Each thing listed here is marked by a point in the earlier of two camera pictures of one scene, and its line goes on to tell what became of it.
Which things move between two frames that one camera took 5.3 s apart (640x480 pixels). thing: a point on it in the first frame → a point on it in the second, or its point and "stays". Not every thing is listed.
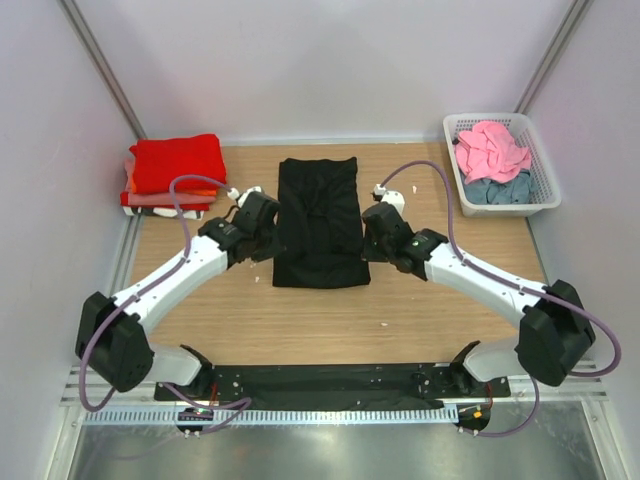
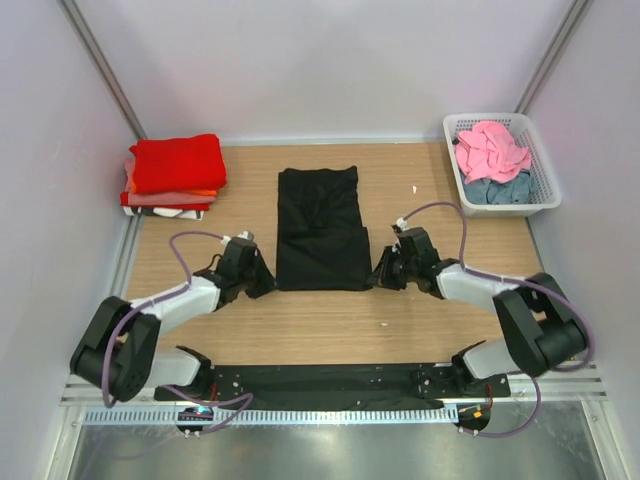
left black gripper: [273, 248] → [268, 282]
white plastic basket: [501, 166] stays
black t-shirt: [321, 216] stays
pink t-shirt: [489, 151] stays
